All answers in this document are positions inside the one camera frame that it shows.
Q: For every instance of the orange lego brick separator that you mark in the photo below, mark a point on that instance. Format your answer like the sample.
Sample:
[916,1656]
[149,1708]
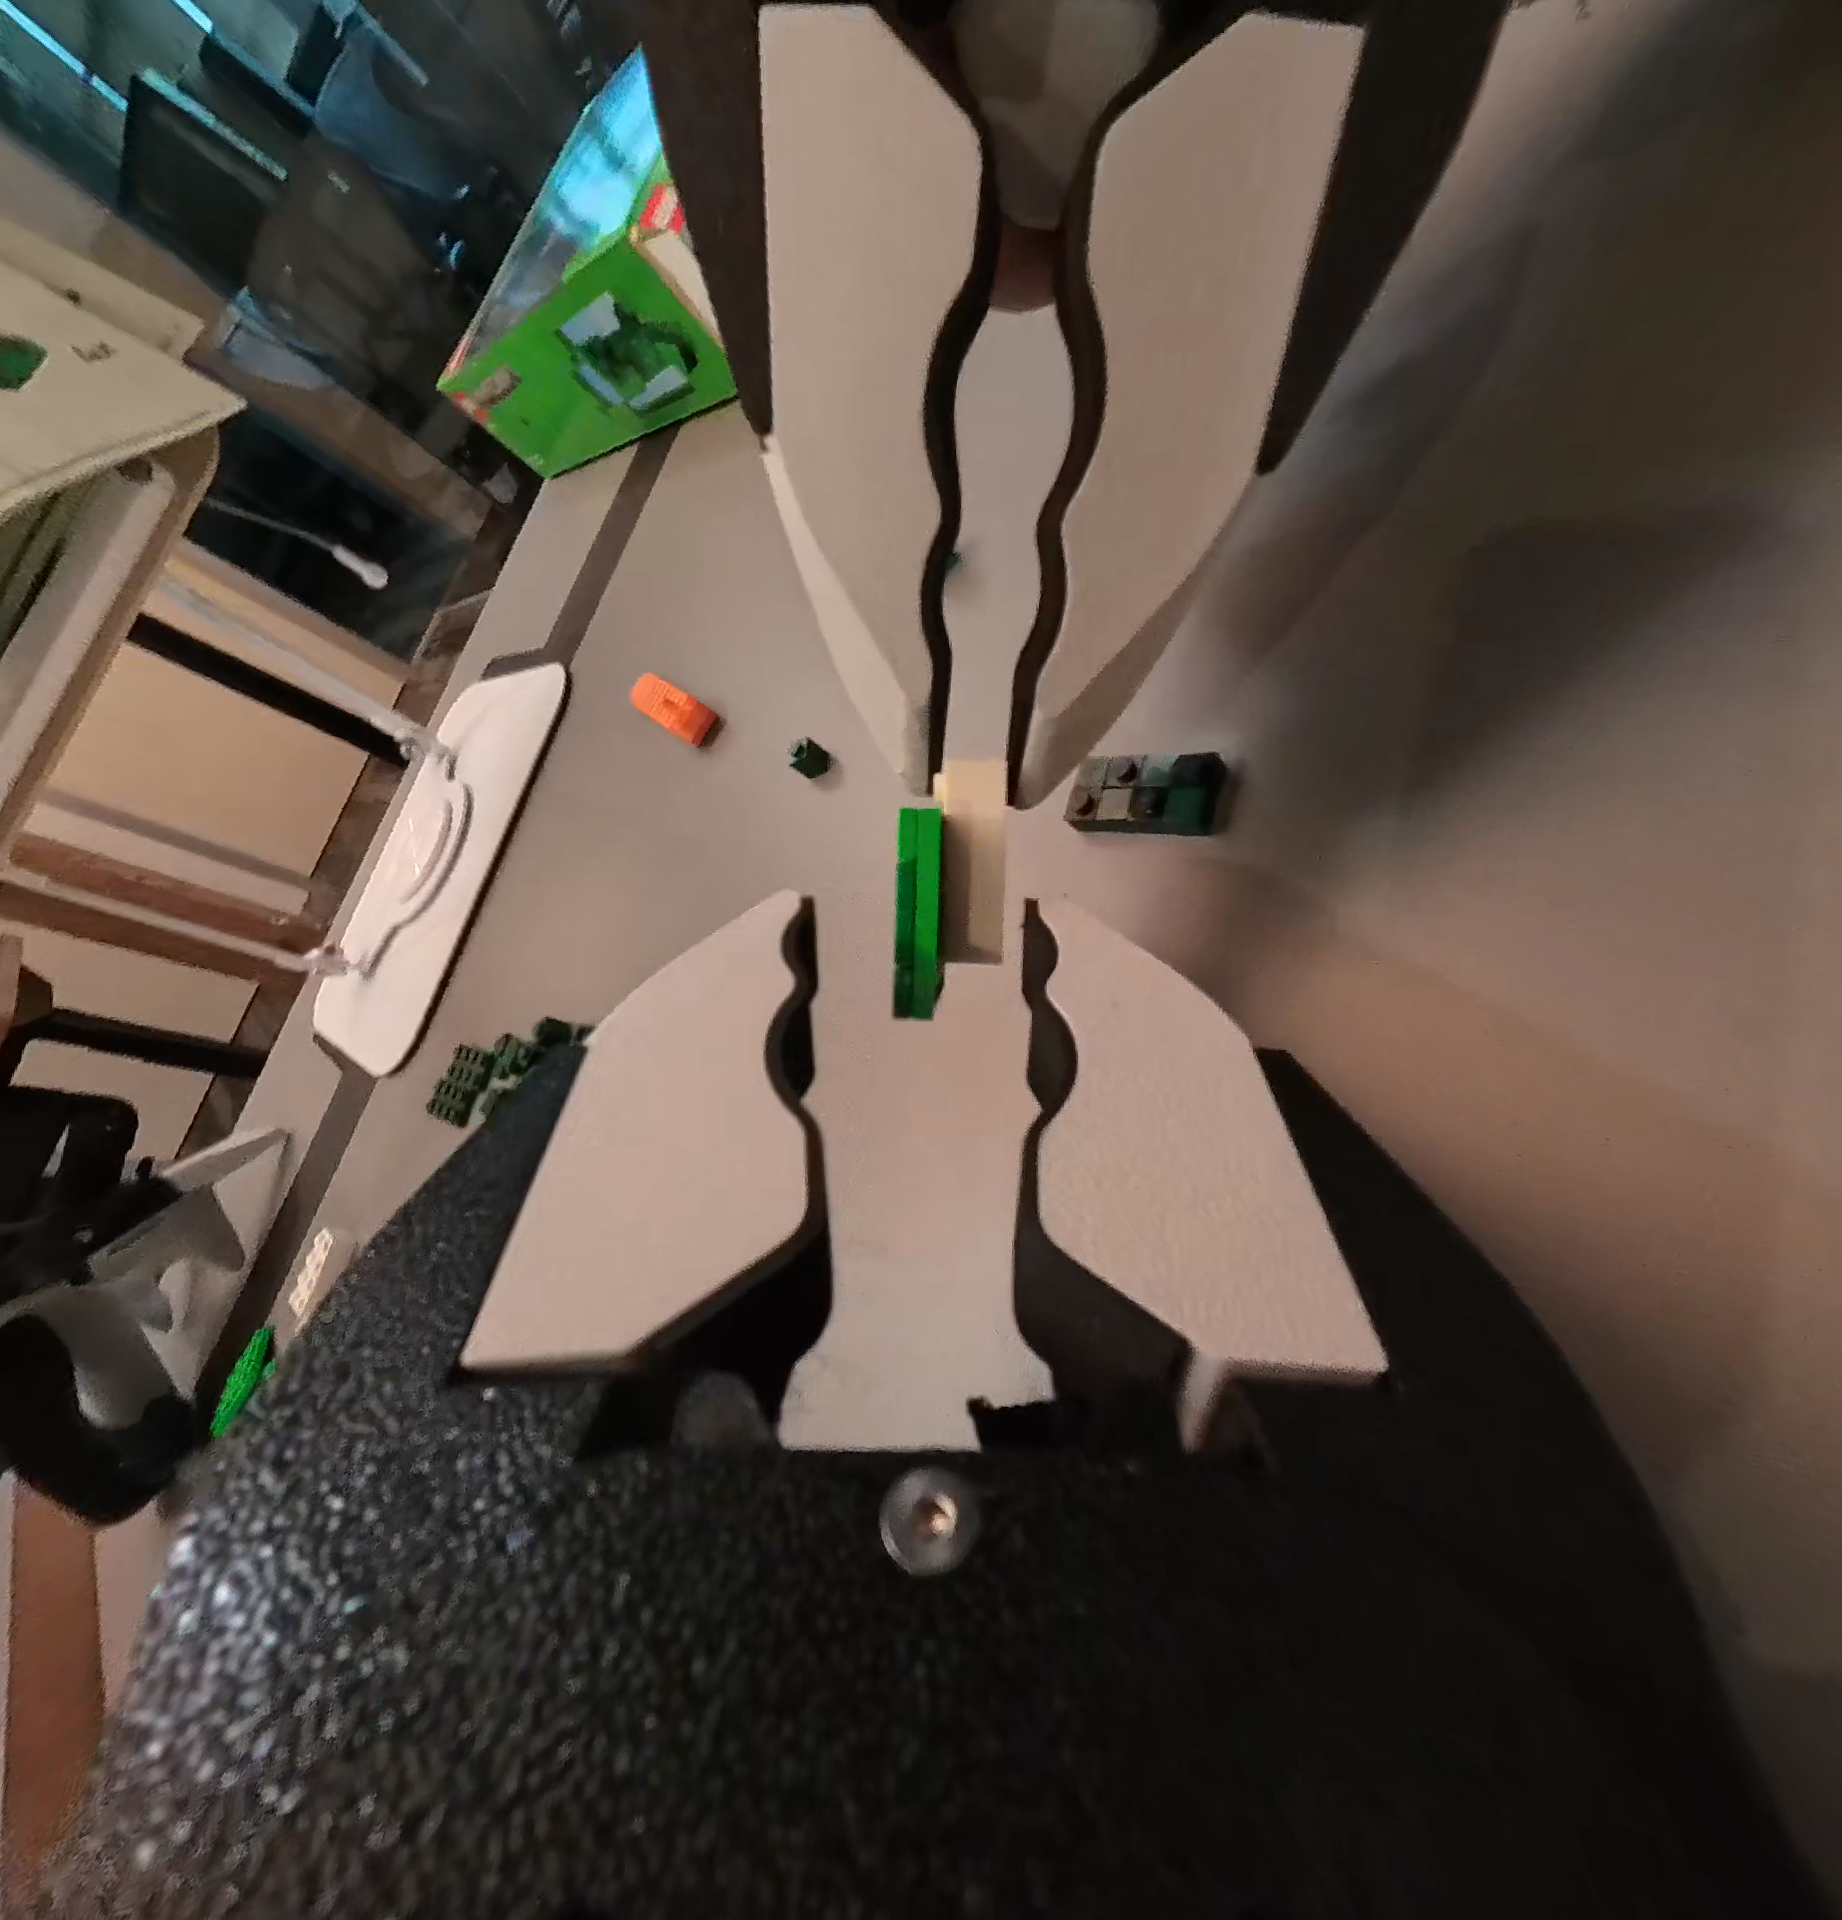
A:
[673,709]

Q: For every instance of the black and white device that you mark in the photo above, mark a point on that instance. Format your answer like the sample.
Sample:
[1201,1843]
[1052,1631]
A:
[54,1200]

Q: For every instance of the dark green grey lego piece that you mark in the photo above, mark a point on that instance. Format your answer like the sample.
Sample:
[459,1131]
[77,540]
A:
[1144,790]

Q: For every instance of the pile of white lego pieces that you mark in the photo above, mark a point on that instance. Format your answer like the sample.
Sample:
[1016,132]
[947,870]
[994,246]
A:
[311,1274]

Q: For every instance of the small dark green lego piece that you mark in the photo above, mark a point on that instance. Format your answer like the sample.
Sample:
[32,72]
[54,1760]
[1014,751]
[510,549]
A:
[813,756]

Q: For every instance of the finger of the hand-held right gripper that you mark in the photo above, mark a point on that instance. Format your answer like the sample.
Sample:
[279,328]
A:
[1192,301]
[862,301]

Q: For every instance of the white book stand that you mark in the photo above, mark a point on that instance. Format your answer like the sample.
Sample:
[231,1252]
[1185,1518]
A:
[441,870]

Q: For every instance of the lego instruction booklet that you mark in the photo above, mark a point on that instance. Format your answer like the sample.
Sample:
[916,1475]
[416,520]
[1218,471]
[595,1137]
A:
[67,404]

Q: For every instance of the green lego box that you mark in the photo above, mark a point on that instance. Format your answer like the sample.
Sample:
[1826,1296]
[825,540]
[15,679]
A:
[595,376]

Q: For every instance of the white lego brick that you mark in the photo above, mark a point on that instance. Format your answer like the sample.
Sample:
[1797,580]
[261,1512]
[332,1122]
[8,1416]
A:
[973,854]

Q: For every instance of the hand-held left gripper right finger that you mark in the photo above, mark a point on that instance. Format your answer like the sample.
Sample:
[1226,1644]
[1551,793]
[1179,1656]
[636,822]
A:
[1192,1186]

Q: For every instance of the pile of dark green lego plates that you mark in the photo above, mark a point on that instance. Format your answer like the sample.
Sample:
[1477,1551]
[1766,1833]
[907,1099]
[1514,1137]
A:
[502,1069]

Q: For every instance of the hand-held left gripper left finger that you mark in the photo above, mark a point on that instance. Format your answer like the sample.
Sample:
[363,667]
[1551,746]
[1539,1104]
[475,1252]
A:
[666,1186]

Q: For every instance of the large glass window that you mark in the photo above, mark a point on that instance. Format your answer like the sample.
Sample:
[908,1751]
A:
[54,43]

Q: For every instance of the pile of bright green lego plates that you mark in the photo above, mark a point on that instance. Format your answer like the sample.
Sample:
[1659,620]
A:
[240,1384]

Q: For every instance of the black office chair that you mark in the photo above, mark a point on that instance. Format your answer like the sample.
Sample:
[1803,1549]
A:
[261,182]

